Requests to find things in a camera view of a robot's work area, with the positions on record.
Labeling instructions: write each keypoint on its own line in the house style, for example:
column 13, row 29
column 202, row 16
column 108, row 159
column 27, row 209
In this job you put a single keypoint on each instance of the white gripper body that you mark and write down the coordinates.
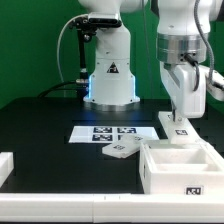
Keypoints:
column 187, row 92

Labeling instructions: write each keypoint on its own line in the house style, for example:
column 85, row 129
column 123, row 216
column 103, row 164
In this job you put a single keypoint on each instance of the white cabinet door panel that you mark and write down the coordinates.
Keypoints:
column 177, row 132

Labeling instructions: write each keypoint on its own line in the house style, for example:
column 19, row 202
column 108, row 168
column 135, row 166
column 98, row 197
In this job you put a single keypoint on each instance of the white cabinet body box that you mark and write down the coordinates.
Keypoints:
column 195, row 169

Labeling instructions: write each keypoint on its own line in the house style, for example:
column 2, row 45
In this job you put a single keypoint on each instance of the white door panel with knob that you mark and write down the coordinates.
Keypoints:
column 125, row 147

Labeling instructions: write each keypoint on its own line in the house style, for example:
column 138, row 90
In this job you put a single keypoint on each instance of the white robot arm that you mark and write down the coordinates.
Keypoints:
column 182, row 45

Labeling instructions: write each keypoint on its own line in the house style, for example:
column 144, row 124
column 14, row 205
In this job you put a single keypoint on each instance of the white marker sheet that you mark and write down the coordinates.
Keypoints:
column 108, row 134

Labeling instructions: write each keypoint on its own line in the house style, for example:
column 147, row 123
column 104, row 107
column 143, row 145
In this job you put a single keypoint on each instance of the black camera on stand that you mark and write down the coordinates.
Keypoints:
column 87, row 26

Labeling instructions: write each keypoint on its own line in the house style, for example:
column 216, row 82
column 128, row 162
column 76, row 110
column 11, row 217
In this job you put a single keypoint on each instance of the white front fence rail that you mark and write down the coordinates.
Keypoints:
column 99, row 208

